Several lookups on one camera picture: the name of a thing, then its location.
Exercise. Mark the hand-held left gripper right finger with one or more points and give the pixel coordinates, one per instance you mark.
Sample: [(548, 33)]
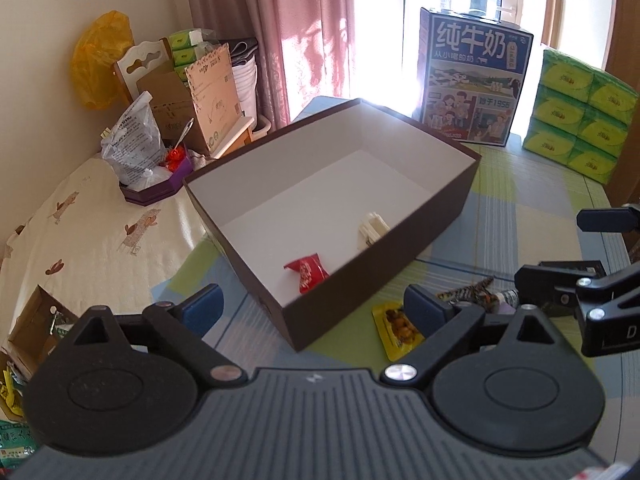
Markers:
[(422, 310)]

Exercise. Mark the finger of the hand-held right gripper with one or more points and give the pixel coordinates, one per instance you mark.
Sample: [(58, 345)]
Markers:
[(550, 282), (607, 220)]

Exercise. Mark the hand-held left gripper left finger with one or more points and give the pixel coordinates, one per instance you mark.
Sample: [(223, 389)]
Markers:
[(202, 305)]

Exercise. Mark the white plastic clip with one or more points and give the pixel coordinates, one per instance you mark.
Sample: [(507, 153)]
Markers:
[(372, 230)]

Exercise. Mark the red candy packet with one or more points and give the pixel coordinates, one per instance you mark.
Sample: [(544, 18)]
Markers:
[(310, 272)]

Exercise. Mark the brown cardboard box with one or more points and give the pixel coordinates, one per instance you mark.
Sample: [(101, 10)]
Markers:
[(320, 195)]

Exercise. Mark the checked cloth desktop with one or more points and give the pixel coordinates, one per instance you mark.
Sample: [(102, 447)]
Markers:
[(525, 195)]

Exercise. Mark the yellow snack packet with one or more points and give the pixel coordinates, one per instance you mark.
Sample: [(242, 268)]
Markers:
[(392, 332)]

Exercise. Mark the small white bottle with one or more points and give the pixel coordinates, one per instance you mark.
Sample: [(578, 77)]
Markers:
[(507, 299)]

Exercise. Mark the striped cone packet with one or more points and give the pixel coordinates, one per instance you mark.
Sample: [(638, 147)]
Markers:
[(470, 292)]

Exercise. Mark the green tissue pack bundle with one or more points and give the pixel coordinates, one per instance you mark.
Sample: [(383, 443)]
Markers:
[(575, 110)]

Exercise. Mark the purple hexagonal box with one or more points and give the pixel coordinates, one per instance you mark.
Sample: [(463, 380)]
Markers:
[(155, 187)]

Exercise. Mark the cream printed blanket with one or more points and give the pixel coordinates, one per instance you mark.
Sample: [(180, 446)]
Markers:
[(90, 240)]

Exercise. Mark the red small ornament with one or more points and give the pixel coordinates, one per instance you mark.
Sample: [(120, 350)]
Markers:
[(175, 157)]

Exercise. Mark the open cardboard box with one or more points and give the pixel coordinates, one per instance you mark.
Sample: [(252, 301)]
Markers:
[(32, 330)]

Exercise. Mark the metal spoon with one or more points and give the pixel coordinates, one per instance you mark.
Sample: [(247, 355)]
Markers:
[(184, 130)]

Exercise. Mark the clear printed plastic bag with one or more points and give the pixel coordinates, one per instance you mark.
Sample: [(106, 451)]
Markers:
[(132, 140)]

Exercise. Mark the wooden door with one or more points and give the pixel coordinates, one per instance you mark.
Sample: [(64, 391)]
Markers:
[(625, 20)]

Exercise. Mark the blue milk carton box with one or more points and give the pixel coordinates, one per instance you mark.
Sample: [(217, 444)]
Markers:
[(470, 70)]

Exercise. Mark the yellow small packet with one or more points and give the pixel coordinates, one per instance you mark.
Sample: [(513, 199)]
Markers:
[(10, 395)]

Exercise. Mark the white stacked containers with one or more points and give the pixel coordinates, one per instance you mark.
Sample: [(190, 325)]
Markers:
[(246, 85)]

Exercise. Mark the green printed packet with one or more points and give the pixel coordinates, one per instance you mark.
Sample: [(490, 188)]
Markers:
[(15, 442)]

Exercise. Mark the black bag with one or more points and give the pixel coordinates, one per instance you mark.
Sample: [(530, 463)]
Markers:
[(240, 50)]

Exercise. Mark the green tissue box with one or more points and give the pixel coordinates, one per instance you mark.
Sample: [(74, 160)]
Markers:
[(182, 47)]

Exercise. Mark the yellow plastic bag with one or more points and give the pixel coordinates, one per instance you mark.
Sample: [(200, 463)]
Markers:
[(100, 60)]

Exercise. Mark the pink curtain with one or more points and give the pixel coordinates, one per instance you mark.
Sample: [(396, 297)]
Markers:
[(280, 25)]

